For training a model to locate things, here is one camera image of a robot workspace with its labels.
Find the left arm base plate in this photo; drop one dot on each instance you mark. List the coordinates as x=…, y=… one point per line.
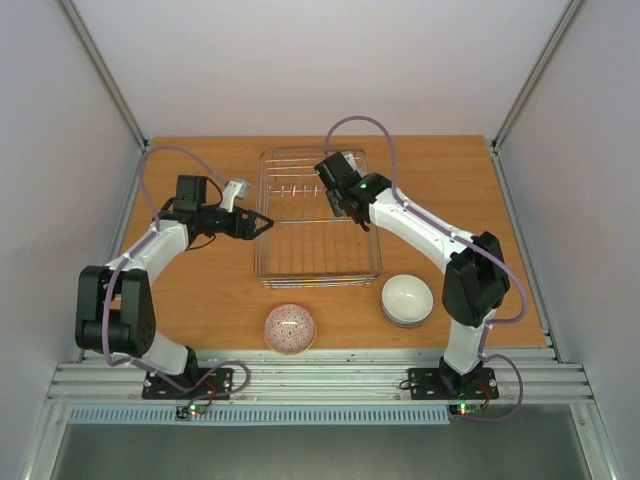
x=185, y=387

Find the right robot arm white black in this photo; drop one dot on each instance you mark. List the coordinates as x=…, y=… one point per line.
x=475, y=283

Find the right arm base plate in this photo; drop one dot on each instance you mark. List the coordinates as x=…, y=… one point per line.
x=425, y=384

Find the aluminium frame rails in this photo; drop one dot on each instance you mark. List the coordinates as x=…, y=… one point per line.
x=344, y=377

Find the right circuit board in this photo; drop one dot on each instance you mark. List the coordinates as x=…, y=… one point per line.
x=466, y=409

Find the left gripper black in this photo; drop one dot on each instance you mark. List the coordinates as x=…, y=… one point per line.
x=239, y=233

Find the left circuit board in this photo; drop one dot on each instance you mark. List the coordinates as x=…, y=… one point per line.
x=191, y=411

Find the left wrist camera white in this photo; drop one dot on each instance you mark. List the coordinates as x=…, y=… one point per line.
x=236, y=189

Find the circuit board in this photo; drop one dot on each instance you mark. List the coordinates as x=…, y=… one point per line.
x=191, y=411
x=466, y=409

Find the wire dish rack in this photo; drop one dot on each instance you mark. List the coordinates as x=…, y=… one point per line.
x=308, y=246

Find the grey slotted cable duct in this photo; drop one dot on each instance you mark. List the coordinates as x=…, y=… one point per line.
x=261, y=415

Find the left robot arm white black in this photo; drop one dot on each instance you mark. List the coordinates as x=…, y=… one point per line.
x=115, y=315

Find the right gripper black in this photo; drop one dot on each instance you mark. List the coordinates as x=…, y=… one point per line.
x=353, y=208

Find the bowl under white bowl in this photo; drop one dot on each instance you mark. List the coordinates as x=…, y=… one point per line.
x=405, y=323

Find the white upturned bowl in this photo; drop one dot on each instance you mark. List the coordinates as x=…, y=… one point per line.
x=407, y=296

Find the pink patterned bowl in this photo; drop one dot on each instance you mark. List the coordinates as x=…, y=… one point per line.
x=289, y=329

